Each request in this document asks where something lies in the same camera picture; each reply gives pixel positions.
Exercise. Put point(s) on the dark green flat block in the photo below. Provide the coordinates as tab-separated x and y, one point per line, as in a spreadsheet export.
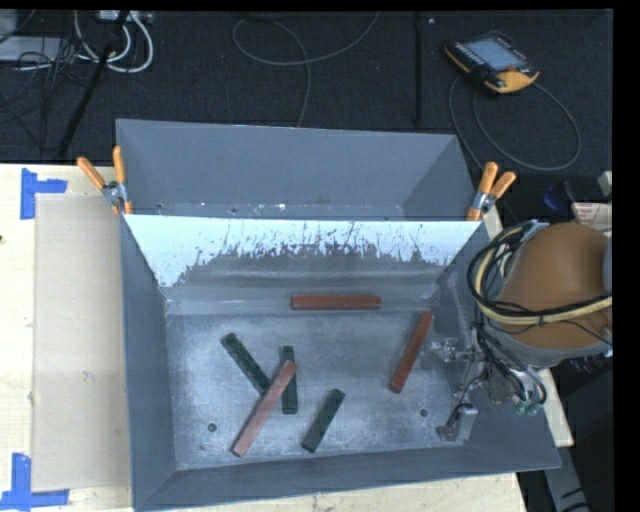
245	361
324	420
289	395

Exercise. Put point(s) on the grey metal bin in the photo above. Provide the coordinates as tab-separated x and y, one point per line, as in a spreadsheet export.
350	350

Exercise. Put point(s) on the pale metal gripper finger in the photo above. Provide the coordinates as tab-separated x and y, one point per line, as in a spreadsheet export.
462	425
450	351

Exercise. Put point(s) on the pale flat board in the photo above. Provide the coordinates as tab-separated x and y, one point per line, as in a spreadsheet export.
80	340

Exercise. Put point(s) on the red-brown flat block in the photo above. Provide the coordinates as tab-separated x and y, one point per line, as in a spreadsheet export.
264	410
412	352
335	302

